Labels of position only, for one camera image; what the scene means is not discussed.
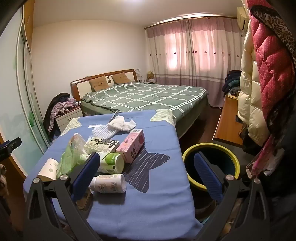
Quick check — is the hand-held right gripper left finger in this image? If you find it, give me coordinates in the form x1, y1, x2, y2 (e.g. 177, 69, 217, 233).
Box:
23, 152, 102, 241

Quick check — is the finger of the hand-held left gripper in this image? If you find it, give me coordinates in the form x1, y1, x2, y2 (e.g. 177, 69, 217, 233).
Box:
0, 137, 22, 151

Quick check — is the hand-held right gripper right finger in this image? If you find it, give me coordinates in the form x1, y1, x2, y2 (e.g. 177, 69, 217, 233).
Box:
194, 152, 272, 241

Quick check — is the yellow rimmed trash bin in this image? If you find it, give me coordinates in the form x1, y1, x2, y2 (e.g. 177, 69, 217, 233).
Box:
182, 143, 241, 192

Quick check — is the white pill bottle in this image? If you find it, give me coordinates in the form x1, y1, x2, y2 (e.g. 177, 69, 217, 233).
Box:
90, 174, 127, 193

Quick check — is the green plastic bag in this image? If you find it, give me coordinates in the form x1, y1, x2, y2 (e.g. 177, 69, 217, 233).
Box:
56, 133, 87, 179

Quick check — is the green and white bottle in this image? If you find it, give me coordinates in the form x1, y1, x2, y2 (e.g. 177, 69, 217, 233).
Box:
79, 152, 125, 174

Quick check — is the white floral box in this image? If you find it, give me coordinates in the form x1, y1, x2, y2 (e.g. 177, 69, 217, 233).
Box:
83, 137, 120, 154

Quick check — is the white dotted paper cup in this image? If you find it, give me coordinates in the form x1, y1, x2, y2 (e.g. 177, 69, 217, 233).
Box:
36, 158, 59, 181

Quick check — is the white bubble wrap packet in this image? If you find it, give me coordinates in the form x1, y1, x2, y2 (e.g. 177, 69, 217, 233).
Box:
89, 124, 118, 142

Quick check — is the pink carton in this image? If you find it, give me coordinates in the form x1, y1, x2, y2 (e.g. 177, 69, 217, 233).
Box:
116, 129, 146, 164

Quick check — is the white tissue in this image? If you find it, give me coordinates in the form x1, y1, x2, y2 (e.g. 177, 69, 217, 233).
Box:
107, 115, 137, 132

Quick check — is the pile of clothes on drawer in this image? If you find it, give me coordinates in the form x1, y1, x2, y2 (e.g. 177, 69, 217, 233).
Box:
43, 93, 71, 139

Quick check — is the sliding wardrobe door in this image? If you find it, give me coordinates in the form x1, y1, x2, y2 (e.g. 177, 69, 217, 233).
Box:
0, 0, 51, 179

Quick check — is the blue blanket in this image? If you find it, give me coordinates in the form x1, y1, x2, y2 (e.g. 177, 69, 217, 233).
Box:
23, 109, 204, 240

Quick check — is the pink hanging cloth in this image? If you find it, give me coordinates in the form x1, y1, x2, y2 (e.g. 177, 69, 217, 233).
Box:
246, 137, 285, 179

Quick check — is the white nightstand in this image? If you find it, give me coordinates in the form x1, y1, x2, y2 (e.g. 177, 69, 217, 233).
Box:
55, 105, 84, 133

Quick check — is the wooden desk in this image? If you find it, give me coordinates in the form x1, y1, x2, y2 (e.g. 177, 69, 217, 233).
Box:
212, 94, 244, 146

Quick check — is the pink patterned cloth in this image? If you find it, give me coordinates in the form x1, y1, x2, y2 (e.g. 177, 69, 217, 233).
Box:
47, 97, 80, 131

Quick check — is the cream puffer jacket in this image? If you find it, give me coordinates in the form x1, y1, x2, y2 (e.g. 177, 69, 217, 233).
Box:
237, 30, 271, 146

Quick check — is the wooden bed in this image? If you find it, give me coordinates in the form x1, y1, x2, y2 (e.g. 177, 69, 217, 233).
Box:
70, 69, 208, 130

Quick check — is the brown pillow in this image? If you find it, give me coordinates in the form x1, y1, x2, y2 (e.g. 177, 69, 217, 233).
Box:
111, 72, 132, 85
89, 77, 110, 91

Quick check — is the pile of dark clothes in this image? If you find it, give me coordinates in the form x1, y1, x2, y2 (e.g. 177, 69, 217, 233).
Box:
222, 70, 242, 96

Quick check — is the green checked duvet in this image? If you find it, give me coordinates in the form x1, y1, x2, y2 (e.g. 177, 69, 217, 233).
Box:
80, 82, 207, 121

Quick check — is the pink and white curtain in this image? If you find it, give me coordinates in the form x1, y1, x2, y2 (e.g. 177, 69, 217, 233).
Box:
143, 16, 238, 108

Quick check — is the red puffer jacket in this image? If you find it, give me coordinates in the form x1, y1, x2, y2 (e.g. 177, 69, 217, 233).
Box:
247, 0, 292, 126

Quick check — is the white air conditioner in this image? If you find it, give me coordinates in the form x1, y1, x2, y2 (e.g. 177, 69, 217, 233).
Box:
236, 6, 250, 30

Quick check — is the leopard print scarf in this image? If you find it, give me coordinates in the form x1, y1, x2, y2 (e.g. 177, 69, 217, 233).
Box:
251, 5, 296, 61

